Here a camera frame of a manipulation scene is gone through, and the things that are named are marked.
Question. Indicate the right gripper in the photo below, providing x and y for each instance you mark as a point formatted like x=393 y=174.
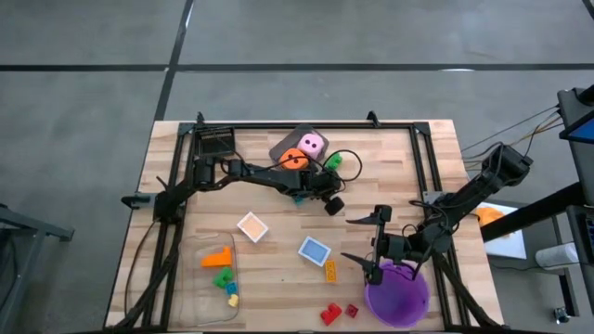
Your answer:
x=394 y=248

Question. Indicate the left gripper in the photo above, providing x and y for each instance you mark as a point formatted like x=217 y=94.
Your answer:
x=322 y=181

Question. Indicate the small blue toy block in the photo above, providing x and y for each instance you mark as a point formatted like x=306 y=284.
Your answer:
x=231 y=288
x=299 y=201

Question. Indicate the orange foam die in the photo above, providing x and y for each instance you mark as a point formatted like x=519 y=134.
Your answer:
x=290 y=158

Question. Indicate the pink foam die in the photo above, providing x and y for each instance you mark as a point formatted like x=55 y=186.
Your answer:
x=304 y=148

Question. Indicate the orange playing card deck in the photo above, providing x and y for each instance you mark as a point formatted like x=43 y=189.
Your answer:
x=253 y=227

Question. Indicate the orange L-shaped toy block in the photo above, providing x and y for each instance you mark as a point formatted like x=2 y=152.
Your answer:
x=215 y=260

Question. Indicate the short green toy block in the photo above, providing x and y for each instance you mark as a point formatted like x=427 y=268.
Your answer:
x=223 y=277

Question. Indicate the small yellow toy block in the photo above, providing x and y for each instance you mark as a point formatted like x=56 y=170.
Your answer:
x=233 y=300

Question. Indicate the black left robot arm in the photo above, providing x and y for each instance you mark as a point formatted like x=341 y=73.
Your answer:
x=269 y=175

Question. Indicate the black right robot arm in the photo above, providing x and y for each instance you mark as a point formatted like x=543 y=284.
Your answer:
x=464 y=190

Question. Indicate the long green toy block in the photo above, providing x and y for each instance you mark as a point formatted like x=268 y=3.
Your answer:
x=333 y=161

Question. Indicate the long yellow toy block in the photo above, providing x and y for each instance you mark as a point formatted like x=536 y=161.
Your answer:
x=331 y=271

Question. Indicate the blue playing card deck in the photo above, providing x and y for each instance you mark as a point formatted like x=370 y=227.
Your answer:
x=314 y=251

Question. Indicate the grey translucent plastic bin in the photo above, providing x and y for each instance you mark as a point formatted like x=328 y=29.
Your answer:
x=283 y=141

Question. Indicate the purple plastic bucket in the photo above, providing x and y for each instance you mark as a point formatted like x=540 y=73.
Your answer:
x=399 y=301

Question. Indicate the small red toy block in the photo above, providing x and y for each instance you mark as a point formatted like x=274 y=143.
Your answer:
x=351 y=311

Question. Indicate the red L-shaped toy block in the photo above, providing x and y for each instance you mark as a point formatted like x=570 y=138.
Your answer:
x=329 y=315

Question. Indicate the black table clamp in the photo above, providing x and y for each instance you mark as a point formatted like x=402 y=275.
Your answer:
x=200 y=118
x=372 y=118
x=137 y=201

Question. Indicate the orange plastic object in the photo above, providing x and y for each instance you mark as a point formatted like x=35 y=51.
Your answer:
x=489 y=215

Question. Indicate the white sheet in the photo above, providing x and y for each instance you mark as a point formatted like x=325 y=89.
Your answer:
x=506 y=243

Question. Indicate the clear plastic tray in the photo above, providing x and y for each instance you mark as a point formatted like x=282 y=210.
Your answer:
x=195 y=297

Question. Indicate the black metal beam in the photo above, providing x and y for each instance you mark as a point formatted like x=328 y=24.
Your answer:
x=533 y=211

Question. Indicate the white paper roll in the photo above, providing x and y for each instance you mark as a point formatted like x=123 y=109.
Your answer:
x=557 y=255

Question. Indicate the blue screen monitor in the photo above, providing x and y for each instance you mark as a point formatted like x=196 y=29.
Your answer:
x=582 y=132

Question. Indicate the grey metal cart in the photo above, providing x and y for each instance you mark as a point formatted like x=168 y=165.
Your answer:
x=46 y=227

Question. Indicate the black aluminium table frame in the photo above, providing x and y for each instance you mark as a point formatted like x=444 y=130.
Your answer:
x=301 y=125

